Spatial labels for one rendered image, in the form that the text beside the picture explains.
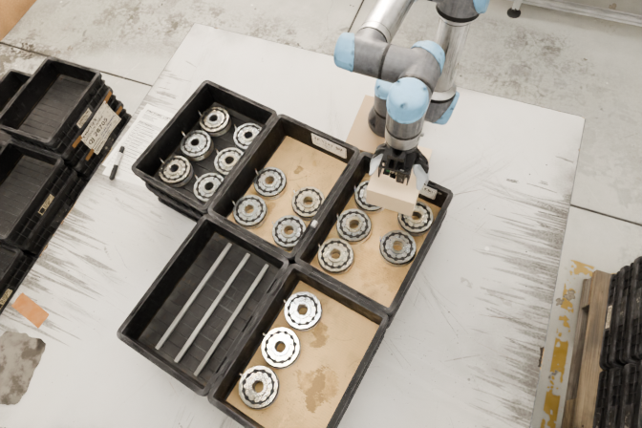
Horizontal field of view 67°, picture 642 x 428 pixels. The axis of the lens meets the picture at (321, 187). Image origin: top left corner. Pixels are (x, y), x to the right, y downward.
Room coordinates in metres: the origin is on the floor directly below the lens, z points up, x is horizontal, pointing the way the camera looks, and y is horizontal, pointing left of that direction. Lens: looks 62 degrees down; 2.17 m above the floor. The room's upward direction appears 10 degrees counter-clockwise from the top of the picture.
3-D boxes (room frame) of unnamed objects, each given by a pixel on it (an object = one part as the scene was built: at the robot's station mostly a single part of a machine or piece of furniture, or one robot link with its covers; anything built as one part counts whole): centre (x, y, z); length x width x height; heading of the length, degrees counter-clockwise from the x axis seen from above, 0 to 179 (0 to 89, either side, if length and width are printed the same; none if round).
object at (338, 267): (0.46, -0.01, 0.86); 0.10 x 0.10 x 0.01
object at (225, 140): (0.88, 0.33, 0.87); 0.40 x 0.30 x 0.11; 141
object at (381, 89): (0.97, -0.29, 0.89); 0.13 x 0.12 x 0.14; 59
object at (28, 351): (0.33, 1.02, 0.71); 0.22 x 0.19 x 0.01; 150
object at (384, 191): (0.56, -0.20, 1.08); 0.16 x 0.12 x 0.07; 150
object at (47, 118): (1.48, 1.10, 0.37); 0.40 x 0.30 x 0.45; 150
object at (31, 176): (1.13, 1.30, 0.31); 0.40 x 0.30 x 0.34; 150
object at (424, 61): (0.64, -0.23, 1.40); 0.11 x 0.11 x 0.08; 59
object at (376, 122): (0.97, -0.28, 0.78); 0.15 x 0.15 x 0.10
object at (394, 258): (0.45, -0.19, 0.86); 0.10 x 0.10 x 0.01
